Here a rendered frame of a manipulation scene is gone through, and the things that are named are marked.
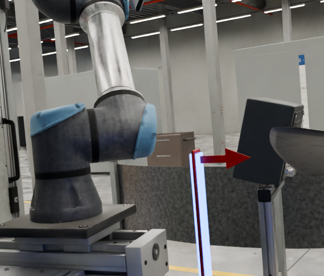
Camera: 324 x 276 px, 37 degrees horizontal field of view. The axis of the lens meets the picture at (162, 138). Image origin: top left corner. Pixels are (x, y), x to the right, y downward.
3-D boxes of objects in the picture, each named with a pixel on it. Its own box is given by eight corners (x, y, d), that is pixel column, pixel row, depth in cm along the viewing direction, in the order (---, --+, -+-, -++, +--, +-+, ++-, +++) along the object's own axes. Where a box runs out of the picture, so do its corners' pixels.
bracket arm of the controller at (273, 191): (271, 202, 105) (270, 188, 105) (257, 202, 106) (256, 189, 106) (284, 184, 127) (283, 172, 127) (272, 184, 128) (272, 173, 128)
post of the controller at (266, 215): (277, 277, 106) (270, 188, 105) (263, 277, 107) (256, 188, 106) (278, 272, 109) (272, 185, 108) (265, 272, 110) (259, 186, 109)
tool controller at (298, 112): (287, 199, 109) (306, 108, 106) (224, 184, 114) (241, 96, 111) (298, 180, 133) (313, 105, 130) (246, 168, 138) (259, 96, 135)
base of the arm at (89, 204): (15, 223, 99) (10, 174, 98) (56, 207, 113) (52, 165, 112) (79, 223, 93) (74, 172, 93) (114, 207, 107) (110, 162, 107)
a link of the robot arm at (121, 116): (91, 174, 105) (66, 3, 134) (158, 167, 109) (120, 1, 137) (92, 144, 95) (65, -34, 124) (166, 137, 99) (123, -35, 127)
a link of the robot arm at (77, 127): (33, 168, 107) (28, 107, 106) (94, 162, 110) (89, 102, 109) (32, 174, 95) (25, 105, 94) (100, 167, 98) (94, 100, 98)
